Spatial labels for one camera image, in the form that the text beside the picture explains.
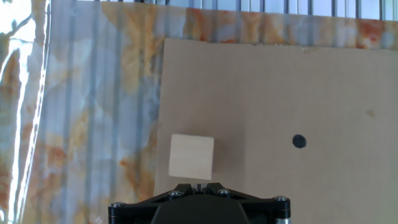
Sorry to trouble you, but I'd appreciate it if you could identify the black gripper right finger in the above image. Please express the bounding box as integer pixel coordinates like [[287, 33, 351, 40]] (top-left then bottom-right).
[[201, 182, 292, 224]]

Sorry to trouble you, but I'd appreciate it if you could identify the light wooden cube block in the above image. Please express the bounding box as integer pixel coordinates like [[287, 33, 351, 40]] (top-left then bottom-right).
[[168, 133, 215, 181]]

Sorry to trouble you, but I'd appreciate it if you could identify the marble pattern plastic sheet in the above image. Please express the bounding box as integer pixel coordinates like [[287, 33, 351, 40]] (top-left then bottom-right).
[[0, 0, 398, 224]]

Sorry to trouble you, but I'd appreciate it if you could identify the brown cardboard sheet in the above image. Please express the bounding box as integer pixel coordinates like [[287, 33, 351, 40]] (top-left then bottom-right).
[[153, 37, 398, 224]]

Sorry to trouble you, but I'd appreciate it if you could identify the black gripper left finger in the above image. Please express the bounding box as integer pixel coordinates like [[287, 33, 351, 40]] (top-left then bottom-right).
[[108, 183, 197, 224]]

